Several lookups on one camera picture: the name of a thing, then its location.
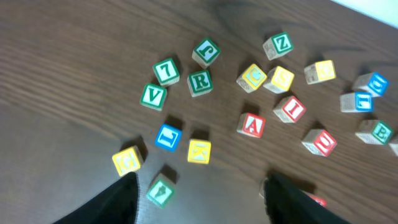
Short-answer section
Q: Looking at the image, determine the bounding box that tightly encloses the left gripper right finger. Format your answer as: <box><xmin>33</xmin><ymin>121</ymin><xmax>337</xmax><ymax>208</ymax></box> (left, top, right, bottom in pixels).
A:
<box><xmin>263</xmin><ymin>173</ymin><xmax>349</xmax><ymax>224</ymax></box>

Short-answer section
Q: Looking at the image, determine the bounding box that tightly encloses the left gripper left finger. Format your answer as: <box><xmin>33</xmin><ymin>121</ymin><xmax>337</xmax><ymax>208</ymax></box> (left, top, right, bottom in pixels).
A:
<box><xmin>56</xmin><ymin>172</ymin><xmax>139</xmax><ymax>224</ymax></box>

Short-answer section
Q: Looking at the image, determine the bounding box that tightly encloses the red U block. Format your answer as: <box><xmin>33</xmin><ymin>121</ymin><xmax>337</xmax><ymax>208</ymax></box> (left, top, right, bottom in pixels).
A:
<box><xmin>307</xmin><ymin>193</ymin><xmax>327</xmax><ymax>207</ymax></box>
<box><xmin>302</xmin><ymin>129</ymin><xmax>337</xmax><ymax>157</ymax></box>

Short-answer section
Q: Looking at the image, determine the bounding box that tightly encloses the green 4 block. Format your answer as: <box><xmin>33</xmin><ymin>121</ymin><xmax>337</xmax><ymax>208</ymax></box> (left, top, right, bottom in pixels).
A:
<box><xmin>146</xmin><ymin>173</ymin><xmax>175</xmax><ymax>208</ymax></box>

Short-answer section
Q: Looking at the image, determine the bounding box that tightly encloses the yellow G block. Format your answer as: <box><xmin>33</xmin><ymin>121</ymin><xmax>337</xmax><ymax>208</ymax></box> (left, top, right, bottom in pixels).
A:
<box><xmin>112</xmin><ymin>146</ymin><xmax>144</xmax><ymax>177</ymax></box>

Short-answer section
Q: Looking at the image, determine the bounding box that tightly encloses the blue l block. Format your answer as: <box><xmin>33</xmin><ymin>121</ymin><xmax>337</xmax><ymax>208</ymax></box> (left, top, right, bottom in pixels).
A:
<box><xmin>154</xmin><ymin>124</ymin><xmax>182</xmax><ymax>152</ymax></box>
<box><xmin>340</xmin><ymin>91</ymin><xmax>374</xmax><ymax>113</ymax></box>

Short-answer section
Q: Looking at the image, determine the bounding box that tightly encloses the red A block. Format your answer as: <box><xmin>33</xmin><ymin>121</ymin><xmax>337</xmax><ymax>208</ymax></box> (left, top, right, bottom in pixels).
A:
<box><xmin>236</xmin><ymin>113</ymin><xmax>266</xmax><ymax>138</ymax></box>

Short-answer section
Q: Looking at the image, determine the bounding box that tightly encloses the red I block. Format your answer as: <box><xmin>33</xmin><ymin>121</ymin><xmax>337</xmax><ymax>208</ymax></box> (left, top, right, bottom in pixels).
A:
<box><xmin>273</xmin><ymin>96</ymin><xmax>306</xmax><ymax>123</ymax></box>

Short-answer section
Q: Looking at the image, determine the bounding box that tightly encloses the yellow K block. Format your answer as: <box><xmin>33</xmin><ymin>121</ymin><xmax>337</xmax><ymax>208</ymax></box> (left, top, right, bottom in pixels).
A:
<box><xmin>187</xmin><ymin>139</ymin><xmax>211</xmax><ymax>164</ymax></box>

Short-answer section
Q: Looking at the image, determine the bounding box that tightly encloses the green B block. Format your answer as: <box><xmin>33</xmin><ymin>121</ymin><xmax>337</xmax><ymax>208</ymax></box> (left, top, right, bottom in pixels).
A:
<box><xmin>355</xmin><ymin>119</ymin><xmax>394</xmax><ymax>145</ymax></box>

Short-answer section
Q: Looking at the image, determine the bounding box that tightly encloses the green V block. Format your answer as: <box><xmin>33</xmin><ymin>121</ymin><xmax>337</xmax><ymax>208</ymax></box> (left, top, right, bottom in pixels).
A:
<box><xmin>140</xmin><ymin>83</ymin><xmax>167</xmax><ymax>111</ymax></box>

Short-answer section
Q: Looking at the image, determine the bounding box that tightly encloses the blue L block upper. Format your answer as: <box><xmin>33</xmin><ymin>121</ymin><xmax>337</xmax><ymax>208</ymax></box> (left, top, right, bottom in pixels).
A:
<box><xmin>340</xmin><ymin>91</ymin><xmax>374</xmax><ymax>113</ymax></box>

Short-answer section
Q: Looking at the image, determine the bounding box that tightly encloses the yellow C block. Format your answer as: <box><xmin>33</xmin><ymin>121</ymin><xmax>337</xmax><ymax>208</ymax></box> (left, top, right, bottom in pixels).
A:
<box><xmin>236</xmin><ymin>63</ymin><xmax>267</xmax><ymax>93</ymax></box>

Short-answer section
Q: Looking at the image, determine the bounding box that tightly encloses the yellow O block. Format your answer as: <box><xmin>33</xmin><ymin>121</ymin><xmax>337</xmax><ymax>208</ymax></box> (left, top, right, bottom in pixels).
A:
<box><xmin>304</xmin><ymin>60</ymin><xmax>336</xmax><ymax>85</ymax></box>

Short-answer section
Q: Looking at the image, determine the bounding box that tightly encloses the green 7 block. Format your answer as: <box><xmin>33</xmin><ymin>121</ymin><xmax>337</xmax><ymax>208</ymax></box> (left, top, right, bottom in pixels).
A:
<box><xmin>152</xmin><ymin>58</ymin><xmax>180</xmax><ymax>86</ymax></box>

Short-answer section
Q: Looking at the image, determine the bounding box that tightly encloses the green R block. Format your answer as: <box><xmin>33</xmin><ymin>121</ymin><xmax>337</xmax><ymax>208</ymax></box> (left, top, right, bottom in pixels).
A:
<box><xmin>187</xmin><ymin>70</ymin><xmax>213</xmax><ymax>97</ymax></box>

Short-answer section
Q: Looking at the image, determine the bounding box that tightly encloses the blue D block left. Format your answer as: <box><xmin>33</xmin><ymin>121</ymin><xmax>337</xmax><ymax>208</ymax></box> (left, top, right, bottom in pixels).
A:
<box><xmin>353</xmin><ymin>72</ymin><xmax>389</xmax><ymax>97</ymax></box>

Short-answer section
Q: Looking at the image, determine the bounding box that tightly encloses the green Z block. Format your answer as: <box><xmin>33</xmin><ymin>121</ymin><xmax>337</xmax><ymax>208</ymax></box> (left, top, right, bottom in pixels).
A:
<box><xmin>262</xmin><ymin>32</ymin><xmax>294</xmax><ymax>60</ymax></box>

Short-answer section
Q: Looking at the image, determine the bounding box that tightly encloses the green J block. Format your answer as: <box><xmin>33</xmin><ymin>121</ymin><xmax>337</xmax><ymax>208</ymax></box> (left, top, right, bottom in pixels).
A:
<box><xmin>192</xmin><ymin>37</ymin><xmax>221</xmax><ymax>69</ymax></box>

